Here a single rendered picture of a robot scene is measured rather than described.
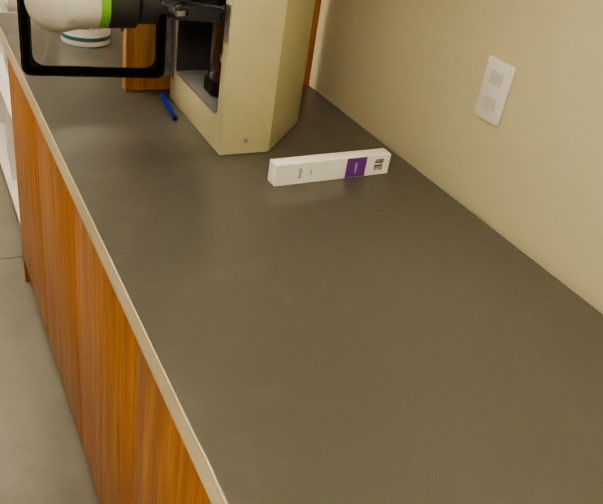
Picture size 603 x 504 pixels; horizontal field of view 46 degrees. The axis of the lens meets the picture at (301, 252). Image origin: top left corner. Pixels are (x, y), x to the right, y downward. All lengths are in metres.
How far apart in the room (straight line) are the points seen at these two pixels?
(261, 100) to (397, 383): 0.71
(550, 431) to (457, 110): 0.74
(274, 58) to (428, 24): 0.34
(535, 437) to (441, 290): 0.31
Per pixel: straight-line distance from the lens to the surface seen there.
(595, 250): 1.26
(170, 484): 1.11
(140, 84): 1.75
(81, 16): 1.37
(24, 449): 2.11
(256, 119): 1.45
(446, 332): 1.06
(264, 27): 1.39
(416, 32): 1.59
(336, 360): 0.95
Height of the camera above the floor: 1.55
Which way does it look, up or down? 32 degrees down
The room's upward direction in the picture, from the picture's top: 9 degrees clockwise
